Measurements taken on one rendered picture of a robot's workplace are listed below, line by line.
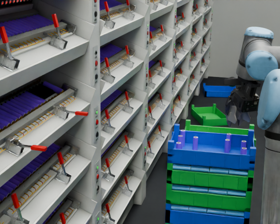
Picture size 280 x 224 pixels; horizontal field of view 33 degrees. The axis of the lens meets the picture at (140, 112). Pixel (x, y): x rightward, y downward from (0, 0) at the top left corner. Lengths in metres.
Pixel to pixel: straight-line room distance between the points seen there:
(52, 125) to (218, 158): 0.64
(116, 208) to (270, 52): 0.98
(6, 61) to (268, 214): 0.62
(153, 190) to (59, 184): 1.20
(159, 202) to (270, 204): 1.52
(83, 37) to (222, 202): 0.76
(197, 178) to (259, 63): 0.49
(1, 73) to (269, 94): 0.54
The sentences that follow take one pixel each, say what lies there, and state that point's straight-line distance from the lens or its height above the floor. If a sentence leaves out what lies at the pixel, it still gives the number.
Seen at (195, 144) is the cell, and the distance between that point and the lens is 1.76.
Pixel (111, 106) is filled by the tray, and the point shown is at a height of 0.58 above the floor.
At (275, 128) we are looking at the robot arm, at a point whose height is 0.87.
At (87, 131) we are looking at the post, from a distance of 1.55.
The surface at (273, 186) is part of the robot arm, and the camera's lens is 0.94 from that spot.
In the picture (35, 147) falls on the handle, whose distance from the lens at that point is 1.10.
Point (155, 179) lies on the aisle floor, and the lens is 2.68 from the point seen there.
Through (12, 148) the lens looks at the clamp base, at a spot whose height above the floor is 0.75.
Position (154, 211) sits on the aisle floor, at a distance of 2.36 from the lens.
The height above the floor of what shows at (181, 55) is 0.54.
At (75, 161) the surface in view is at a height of 0.55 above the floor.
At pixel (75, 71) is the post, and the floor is 0.83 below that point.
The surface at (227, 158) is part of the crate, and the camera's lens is 1.67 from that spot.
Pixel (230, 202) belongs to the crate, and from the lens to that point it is 1.74.
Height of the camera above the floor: 1.16
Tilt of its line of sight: 18 degrees down
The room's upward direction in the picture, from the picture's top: 1 degrees clockwise
